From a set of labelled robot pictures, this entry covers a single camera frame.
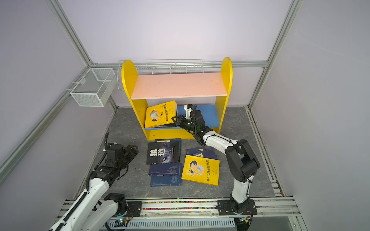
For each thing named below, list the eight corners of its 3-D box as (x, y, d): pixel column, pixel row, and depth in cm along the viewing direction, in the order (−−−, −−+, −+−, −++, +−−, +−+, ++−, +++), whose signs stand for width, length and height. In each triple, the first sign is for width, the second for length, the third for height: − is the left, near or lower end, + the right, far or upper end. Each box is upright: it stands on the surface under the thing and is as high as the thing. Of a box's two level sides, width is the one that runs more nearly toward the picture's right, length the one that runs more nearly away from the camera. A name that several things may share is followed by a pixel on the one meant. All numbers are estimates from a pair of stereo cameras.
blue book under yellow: (186, 159, 94) (186, 156, 90) (186, 150, 98) (186, 147, 94) (217, 159, 93) (218, 156, 90) (216, 150, 98) (217, 147, 94)
